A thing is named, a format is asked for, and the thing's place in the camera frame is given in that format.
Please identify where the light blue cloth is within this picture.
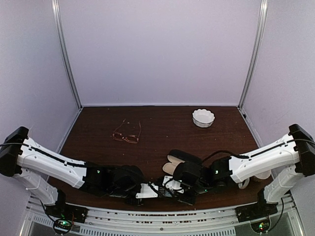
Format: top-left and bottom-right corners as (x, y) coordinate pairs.
(158, 187), (173, 198)

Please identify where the black woven glasses case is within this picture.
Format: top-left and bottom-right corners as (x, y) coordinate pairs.
(162, 160), (183, 176)

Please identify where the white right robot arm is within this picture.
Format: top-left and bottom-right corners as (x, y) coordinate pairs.
(162, 124), (315, 217)

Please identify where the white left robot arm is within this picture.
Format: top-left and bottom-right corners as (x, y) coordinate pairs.
(0, 126), (145, 218)

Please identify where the white patterned mug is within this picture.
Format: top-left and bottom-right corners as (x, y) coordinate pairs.
(238, 178), (250, 189)

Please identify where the white cream bowl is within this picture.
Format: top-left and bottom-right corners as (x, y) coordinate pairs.
(254, 170), (271, 181)

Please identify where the white scalloped ceramic dish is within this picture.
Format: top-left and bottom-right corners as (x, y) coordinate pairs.
(192, 109), (215, 128)

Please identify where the aluminium front frame rail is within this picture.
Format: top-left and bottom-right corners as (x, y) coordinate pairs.
(17, 194), (306, 236)

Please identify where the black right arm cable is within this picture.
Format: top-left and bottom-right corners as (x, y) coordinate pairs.
(201, 150), (249, 163)

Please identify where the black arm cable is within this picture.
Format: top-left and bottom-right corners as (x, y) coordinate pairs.
(0, 142), (89, 169)
(201, 150), (249, 163)

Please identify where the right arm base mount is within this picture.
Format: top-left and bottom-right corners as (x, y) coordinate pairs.
(235, 189), (284, 235)

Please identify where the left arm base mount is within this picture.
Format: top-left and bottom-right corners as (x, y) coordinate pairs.
(41, 190), (88, 236)

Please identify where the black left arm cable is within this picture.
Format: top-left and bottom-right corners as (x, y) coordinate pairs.
(0, 142), (89, 169)

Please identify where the aluminium right corner post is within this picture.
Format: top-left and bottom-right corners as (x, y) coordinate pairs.
(237, 0), (268, 109)

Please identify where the aluminium corner post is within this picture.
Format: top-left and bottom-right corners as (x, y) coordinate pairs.
(51, 0), (83, 110)
(237, 0), (268, 109)

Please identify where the aluminium left corner post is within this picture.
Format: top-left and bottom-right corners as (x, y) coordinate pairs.
(51, 0), (83, 110)

